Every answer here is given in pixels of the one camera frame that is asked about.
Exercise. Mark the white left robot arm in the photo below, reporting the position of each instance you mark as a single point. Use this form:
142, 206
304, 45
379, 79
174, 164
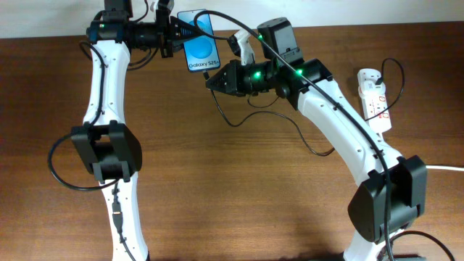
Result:
109, 150

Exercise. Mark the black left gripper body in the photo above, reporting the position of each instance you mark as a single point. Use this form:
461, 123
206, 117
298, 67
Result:
162, 35

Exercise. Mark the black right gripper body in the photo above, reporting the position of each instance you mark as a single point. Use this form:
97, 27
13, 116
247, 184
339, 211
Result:
233, 77

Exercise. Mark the blue Samsung Galaxy smartphone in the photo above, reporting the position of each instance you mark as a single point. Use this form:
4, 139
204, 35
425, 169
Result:
201, 52

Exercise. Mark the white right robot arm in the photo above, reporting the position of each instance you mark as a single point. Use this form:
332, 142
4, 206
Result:
391, 189

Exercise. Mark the white power strip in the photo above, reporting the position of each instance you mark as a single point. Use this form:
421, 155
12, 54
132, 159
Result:
373, 107

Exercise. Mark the white charger adapter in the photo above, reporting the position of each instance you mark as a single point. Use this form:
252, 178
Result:
367, 79

